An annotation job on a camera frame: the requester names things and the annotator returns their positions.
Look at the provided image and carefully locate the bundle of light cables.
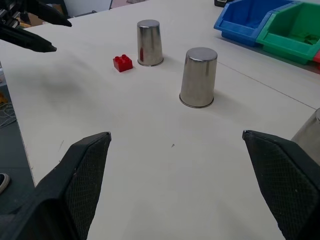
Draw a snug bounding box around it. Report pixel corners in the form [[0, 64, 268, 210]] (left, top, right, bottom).
[[0, 91, 17, 129]]

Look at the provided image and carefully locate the dark shoe with white sole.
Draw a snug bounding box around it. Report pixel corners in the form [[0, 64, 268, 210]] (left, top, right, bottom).
[[0, 173, 11, 195]]

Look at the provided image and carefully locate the red toy building brick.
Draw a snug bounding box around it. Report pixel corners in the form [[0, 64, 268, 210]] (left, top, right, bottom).
[[112, 54, 134, 74]]

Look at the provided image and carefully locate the green plastic storage bin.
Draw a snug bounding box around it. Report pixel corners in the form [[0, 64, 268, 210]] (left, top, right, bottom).
[[255, 1, 320, 66]]

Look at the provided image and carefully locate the blue plastic storage bin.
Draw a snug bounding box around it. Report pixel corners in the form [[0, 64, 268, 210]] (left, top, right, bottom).
[[213, 0, 301, 48]]

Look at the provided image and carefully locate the brown cardboard box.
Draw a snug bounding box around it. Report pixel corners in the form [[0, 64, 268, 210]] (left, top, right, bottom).
[[19, 12, 45, 29]]

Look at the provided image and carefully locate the stainless steel cup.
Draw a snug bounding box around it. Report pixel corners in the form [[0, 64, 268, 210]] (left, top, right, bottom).
[[136, 19, 165, 68], [178, 47, 218, 109], [290, 107, 320, 161]]

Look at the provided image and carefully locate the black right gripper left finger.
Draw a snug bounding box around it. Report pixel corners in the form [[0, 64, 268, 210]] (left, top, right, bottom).
[[0, 131, 112, 240]]

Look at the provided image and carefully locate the black device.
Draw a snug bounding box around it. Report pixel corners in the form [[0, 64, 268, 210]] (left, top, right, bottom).
[[214, 0, 235, 8]]

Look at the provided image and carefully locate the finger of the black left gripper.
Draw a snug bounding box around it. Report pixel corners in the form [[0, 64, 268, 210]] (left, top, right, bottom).
[[24, 0, 73, 28], [0, 26, 58, 54]]

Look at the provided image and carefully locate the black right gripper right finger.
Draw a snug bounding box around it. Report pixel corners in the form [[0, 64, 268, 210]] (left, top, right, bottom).
[[241, 129, 320, 240]]

